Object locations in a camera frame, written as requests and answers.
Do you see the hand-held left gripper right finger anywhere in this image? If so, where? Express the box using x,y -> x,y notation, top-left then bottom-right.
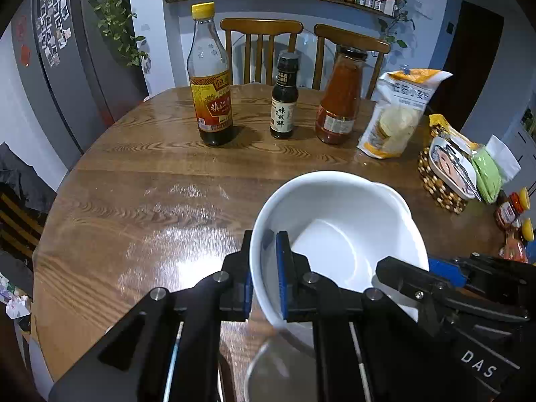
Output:
275,230 -> 454,402

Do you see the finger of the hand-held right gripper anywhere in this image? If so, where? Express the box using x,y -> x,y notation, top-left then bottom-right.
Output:
428,252 -> 536,294
375,255 -> 529,336

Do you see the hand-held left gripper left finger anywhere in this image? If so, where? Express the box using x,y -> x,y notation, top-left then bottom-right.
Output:
48,230 -> 254,402

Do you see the large white bowl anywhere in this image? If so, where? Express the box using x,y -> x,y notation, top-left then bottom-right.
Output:
250,176 -> 430,336

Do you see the orange sauce jar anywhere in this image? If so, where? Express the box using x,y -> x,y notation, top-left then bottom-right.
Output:
498,220 -> 534,262

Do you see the red-label sauce jar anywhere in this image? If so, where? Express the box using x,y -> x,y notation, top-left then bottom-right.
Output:
494,193 -> 530,231

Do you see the white rectangular tray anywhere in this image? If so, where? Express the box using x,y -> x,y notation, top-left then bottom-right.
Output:
429,136 -> 482,201

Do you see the green packet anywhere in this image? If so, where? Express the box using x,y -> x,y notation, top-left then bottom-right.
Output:
471,144 -> 503,204

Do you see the metal utensil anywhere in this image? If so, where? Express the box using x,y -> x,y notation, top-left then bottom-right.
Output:
440,140 -> 482,199

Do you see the pink plastic utensil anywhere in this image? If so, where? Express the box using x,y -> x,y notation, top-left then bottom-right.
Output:
433,144 -> 474,195

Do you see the white paper packet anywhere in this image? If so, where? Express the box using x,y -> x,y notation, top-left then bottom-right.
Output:
486,135 -> 522,183

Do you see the yellow packet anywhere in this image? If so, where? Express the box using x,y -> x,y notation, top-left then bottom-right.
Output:
428,114 -> 486,151

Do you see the white and yellow snack bag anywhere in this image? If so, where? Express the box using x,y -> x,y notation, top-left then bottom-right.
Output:
357,68 -> 454,160

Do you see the small dark soy sauce bottle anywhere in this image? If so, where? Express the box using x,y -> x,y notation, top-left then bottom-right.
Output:
270,51 -> 300,140

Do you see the yellow-capped vinegar bottle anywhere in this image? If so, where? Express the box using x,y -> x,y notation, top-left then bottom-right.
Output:
187,2 -> 234,147

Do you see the red sauce bottle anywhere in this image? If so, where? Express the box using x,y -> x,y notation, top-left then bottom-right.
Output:
315,47 -> 369,145

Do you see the dark door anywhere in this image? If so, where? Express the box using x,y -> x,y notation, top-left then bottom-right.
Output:
429,0 -> 505,132

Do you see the pile of white boxes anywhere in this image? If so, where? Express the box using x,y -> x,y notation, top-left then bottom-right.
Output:
0,272 -> 32,319

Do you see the wooden chair with dark cloth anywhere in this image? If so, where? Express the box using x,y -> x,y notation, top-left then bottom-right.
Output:
0,188 -> 47,260

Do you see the dark cloth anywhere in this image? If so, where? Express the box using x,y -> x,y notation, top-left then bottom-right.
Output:
0,142 -> 57,218

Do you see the green plant beside shelf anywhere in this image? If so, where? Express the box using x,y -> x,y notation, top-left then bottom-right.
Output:
379,0 -> 417,49

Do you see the grey refrigerator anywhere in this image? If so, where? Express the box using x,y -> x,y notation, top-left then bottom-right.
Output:
10,0 -> 149,168

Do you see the trailing green plant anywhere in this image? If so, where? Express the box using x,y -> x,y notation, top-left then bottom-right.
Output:
81,0 -> 151,70

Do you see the group of fridge photo magnets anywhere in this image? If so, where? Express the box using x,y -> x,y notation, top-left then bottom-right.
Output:
36,0 -> 74,68

